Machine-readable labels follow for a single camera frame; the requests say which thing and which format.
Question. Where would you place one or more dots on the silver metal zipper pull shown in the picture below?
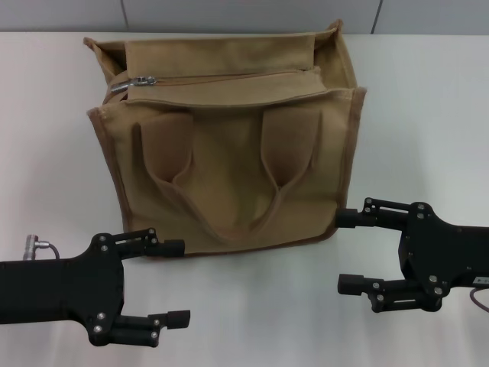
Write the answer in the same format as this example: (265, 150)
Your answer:
(133, 83)

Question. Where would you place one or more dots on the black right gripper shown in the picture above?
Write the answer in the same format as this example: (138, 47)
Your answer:
(447, 256)

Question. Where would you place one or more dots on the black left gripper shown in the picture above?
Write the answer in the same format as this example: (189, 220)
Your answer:
(68, 290)

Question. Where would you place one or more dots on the khaki canvas food bag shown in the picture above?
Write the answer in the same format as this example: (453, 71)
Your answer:
(229, 160)

